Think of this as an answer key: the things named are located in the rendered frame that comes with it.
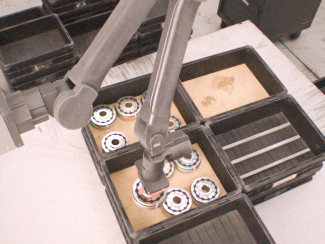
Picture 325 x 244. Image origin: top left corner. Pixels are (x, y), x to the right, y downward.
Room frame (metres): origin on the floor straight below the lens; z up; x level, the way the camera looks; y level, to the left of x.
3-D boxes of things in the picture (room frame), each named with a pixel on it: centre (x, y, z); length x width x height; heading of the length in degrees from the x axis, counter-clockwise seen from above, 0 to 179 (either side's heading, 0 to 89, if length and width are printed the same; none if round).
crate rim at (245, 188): (0.83, -0.39, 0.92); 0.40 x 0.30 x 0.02; 119
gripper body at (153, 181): (0.52, 0.02, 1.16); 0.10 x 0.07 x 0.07; 29
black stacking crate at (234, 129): (0.83, -0.39, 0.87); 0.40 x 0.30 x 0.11; 119
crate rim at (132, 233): (0.64, -0.04, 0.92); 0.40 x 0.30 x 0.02; 119
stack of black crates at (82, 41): (1.81, 0.45, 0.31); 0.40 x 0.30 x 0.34; 124
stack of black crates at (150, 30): (2.03, 0.12, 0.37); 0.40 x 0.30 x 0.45; 124
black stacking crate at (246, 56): (1.10, -0.24, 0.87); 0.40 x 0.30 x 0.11; 119
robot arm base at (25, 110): (0.46, 0.29, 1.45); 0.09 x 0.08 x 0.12; 34
